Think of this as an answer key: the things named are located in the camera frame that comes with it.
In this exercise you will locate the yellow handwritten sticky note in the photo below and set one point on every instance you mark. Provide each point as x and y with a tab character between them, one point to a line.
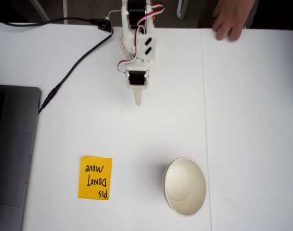
95	178

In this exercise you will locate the white metal leg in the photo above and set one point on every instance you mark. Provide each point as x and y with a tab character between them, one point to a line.
181	13

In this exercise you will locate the person's hand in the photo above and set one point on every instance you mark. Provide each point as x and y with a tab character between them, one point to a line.
233	14

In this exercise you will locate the brown paper cup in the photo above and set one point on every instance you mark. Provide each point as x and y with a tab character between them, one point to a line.
184	187

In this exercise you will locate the black controller board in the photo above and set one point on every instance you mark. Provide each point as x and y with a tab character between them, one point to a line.
104	24

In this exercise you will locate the grey metal leg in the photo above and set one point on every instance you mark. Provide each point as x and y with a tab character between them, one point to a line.
40	10
65	9

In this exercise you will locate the dark grey laptop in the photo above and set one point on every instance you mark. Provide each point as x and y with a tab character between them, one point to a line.
16	144

